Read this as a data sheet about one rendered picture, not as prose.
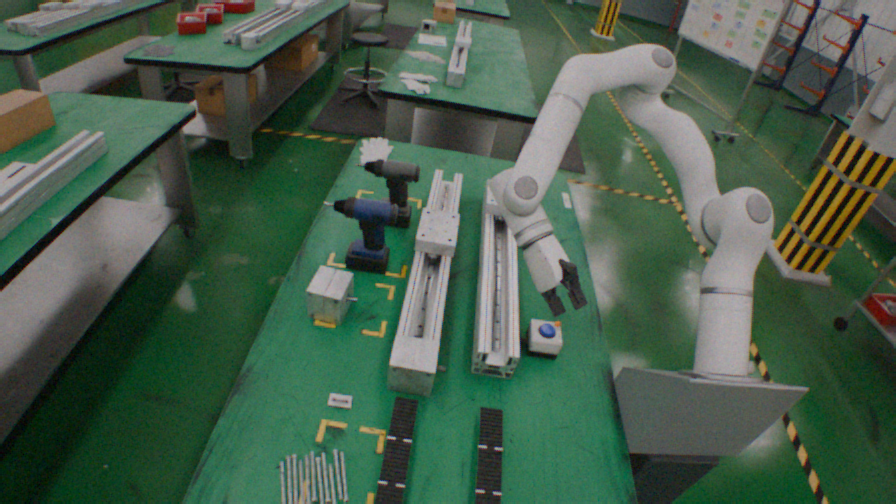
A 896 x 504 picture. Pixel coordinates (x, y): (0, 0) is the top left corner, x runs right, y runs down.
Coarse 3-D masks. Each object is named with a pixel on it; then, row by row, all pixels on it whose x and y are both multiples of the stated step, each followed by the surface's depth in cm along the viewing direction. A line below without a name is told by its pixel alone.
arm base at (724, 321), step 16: (704, 304) 95; (720, 304) 92; (736, 304) 90; (704, 320) 94; (720, 320) 91; (736, 320) 90; (704, 336) 93; (720, 336) 90; (736, 336) 89; (704, 352) 92; (720, 352) 89; (736, 352) 88; (704, 368) 91; (720, 368) 89; (736, 368) 88; (752, 368) 91
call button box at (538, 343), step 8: (536, 320) 120; (528, 328) 122; (536, 328) 118; (528, 336) 120; (536, 336) 116; (544, 336) 116; (552, 336) 116; (560, 336) 117; (528, 344) 118; (536, 344) 115; (544, 344) 115; (552, 344) 114; (560, 344) 115; (528, 352) 117; (536, 352) 117; (544, 352) 117; (552, 352) 116
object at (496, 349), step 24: (480, 240) 153; (504, 240) 148; (480, 264) 139; (504, 264) 138; (480, 288) 126; (504, 288) 130; (480, 312) 116; (504, 312) 123; (480, 336) 110; (504, 336) 116; (480, 360) 108; (504, 360) 110
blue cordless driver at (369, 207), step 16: (336, 208) 122; (352, 208) 121; (368, 208) 121; (384, 208) 122; (368, 224) 125; (368, 240) 128; (384, 240) 130; (352, 256) 130; (368, 256) 130; (384, 256) 132; (384, 272) 133
